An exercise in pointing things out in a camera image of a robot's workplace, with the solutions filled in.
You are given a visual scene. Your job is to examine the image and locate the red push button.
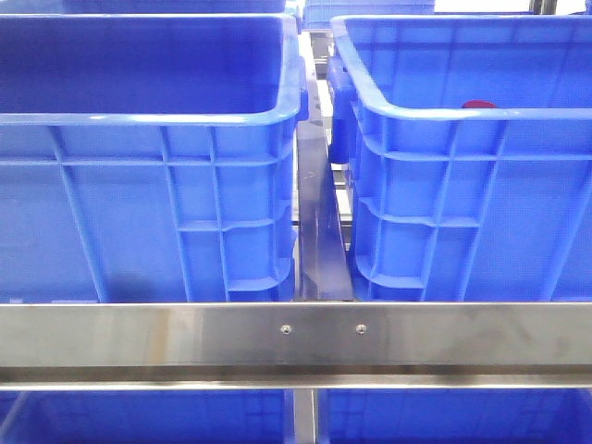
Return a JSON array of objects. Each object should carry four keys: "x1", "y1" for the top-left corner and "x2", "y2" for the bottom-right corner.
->
[{"x1": 462, "y1": 99, "x2": 498, "y2": 109}]

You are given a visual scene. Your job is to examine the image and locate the steel divider bar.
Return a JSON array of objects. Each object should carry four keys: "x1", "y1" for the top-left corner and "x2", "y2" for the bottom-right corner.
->
[{"x1": 296, "y1": 31, "x2": 354, "y2": 302}]

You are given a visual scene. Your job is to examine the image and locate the blue plastic crate left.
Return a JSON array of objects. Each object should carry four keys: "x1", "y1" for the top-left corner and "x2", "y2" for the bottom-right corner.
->
[{"x1": 1, "y1": 14, "x2": 307, "y2": 303}]

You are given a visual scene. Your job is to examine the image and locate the blue plastic crate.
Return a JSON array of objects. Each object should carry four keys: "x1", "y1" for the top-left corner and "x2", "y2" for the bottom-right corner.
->
[
  {"x1": 1, "y1": 14, "x2": 307, "y2": 303},
  {"x1": 327, "y1": 15, "x2": 591, "y2": 302}
]

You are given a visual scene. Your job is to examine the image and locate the blue plastic crate right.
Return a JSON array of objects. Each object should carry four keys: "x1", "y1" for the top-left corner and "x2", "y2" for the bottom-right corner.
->
[{"x1": 327, "y1": 15, "x2": 591, "y2": 302}]

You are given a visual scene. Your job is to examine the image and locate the blue crate lower right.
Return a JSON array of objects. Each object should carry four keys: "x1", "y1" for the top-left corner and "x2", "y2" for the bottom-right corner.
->
[{"x1": 320, "y1": 388, "x2": 591, "y2": 443}]

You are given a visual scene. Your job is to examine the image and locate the blue crate back right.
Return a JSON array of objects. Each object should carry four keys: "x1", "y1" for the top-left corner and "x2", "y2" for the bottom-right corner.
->
[{"x1": 302, "y1": 0, "x2": 435, "y2": 31}]

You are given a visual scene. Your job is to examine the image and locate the blue crate lower left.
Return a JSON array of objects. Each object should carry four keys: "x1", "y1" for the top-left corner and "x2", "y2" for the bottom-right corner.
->
[{"x1": 1, "y1": 390, "x2": 294, "y2": 443}]

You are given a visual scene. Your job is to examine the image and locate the blue crate far back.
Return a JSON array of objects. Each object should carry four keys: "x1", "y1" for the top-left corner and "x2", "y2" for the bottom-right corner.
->
[{"x1": 1, "y1": 0, "x2": 303, "y2": 15}]

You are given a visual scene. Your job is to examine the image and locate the stainless steel rack rail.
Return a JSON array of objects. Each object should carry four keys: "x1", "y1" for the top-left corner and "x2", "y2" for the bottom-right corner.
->
[{"x1": 1, "y1": 302, "x2": 591, "y2": 390}]

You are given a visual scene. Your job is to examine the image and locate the steel vertical post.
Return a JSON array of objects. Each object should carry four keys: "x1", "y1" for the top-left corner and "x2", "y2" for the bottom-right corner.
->
[{"x1": 293, "y1": 388, "x2": 318, "y2": 444}]

